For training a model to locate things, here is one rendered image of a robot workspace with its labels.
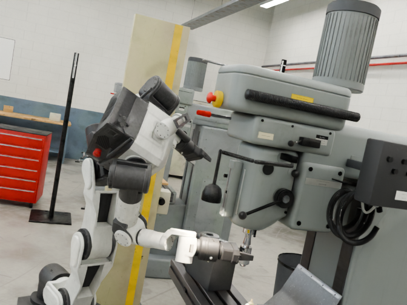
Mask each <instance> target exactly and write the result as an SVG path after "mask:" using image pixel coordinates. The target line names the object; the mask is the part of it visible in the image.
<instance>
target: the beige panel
mask: <svg viewBox="0 0 407 305"><path fill-rule="evenodd" d="M189 34H190V27H186V26H183V25H179V24H174V23H171V22H167V21H163V20H160V19H155V18H151V17H148V16H144V15H139V14H135V15H134V19H133V26H132V31H131V37H130V44H129V48H128V55H127V62H126V66H125V73H124V79H123V84H122V87H126V88H127V89H129V90H130V91H131V92H133V93H134V94H138V93H139V90H140V88H141V87H142V86H143V85H144V83H146V81H147V80H149V78H151V77H153V76H159V77H160V78H161V79H162V81H163V82H164V83H165V84H166V85H167V86H168V87H169V88H170V89H171V90H172V91H173V92H174V93H175V94H177V95H178V94H179V88H180V82H181V77H182V71H183V67H184V61H185V55H186V51H187V45H188V38H189ZM164 170H165V166H164V167H163V168H162V169H161V170H160V171H158V172H157V173H155V174H154V175H153V176H151V181H150V187H149V191H148V193H147V194H144V193H143V196H142V201H141V206H140V210H139V212H140V213H141V214H142V215H143V216H144V217H145V218H146V220H147V229H150V230H154V224H155V219H156V213H157V207H158V203H159V197H160V191H161V187H162V181H163V176H164ZM149 253H150V248H145V247H142V246H139V245H135V244H131V245H129V246H122V245H121V244H119V243H118V244H117V250H116V255H115V258H114V263H113V267H112V268H111V269H110V271H109V273H108V274H107V275H106V277H105V278H104V279H103V280H102V282H101V284H100V286H99V288H98V290H97V291H96V302H97V303H99V304H100V305H141V296H142V289H143V285H144V279H145V273H146V269H147V263H148V256H149Z"/></svg>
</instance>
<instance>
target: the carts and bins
mask: <svg viewBox="0 0 407 305"><path fill-rule="evenodd" d="M301 256H302V254H296V253H282V254H279V255H278V258H277V260H278V263H277V270H276V279H275V283H274V292H273V296H274V295H275V294H276V293H278V291H279V290H281V288H282V287H283V285H284V284H285V283H286V281H287V279H288V278H289V277H290V275H291V274H292V272H293V271H294V270H295V268H296V267H297V265H298V264H300V260H301Z"/></svg>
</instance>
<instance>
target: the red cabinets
mask: <svg viewBox="0 0 407 305"><path fill-rule="evenodd" d="M52 133H53V132H49V131H43V130H36V129H31V128H24V127H20V126H13V125H6V124H2V123H0V199H4V200H13V201H18V202H27V203H30V208H32V207H33V204H34V203H36V202H37V201H38V200H39V199H40V198H41V196H42V194H43V190H44V182H45V175H46V170H47V163H48V155H49V150H50V143H51V136H52Z"/></svg>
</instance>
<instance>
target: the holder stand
mask: <svg viewBox="0 0 407 305"><path fill-rule="evenodd" d="M201 237H210V238H217V239H219V243H220V242H226V243H230V242H228V241H225V240H223V239H221V238H220V237H219V235H217V234H215V233H213V232H207V231H203V232H201V233H196V238H197V239H199V238H201ZM235 265H236V264H232V263H231V262H228V261H221V260H218V259H217V260H216V262H213V261H209V262H207V261H205V260H198V259H197V257H196V256H193V260H192V263H191V264H187V266H186V271H187V272H188V273H189V274H190V275H191V276H192V277H193V278H194V279H195V280H196V281H197V282H198V283H199V284H201V285H202V286H203V287H204V288H205V289H206V290H207V291H216V290H230V289H231V283H232V280H233V274H234V269H235Z"/></svg>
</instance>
